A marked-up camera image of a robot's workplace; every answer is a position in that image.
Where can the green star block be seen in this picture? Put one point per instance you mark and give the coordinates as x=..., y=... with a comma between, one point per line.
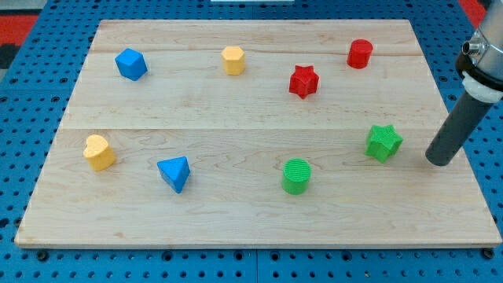
x=382, y=142

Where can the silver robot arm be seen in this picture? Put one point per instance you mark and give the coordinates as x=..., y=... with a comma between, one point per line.
x=481, y=55

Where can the red star block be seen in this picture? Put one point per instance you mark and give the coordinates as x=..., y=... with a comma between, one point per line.
x=303, y=81

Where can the green cylinder block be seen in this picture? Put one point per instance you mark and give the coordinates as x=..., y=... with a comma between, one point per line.
x=296, y=176

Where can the wooden board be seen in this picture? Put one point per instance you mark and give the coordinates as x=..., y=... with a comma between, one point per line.
x=238, y=132

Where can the blue triangle block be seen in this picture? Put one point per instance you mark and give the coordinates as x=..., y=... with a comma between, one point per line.
x=175, y=172

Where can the yellow hexagon block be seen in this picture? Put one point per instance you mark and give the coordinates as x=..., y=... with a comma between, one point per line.
x=233, y=60

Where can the red cylinder block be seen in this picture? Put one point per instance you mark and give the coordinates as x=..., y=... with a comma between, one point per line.
x=359, y=53

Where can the blue cube block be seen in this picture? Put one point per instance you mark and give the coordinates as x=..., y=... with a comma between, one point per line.
x=131, y=64

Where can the yellow heart block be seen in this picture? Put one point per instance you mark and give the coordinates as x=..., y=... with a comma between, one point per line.
x=98, y=153

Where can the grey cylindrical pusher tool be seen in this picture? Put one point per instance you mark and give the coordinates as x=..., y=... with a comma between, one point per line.
x=481, y=92

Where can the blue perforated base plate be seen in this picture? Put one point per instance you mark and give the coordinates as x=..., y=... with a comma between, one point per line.
x=50, y=41

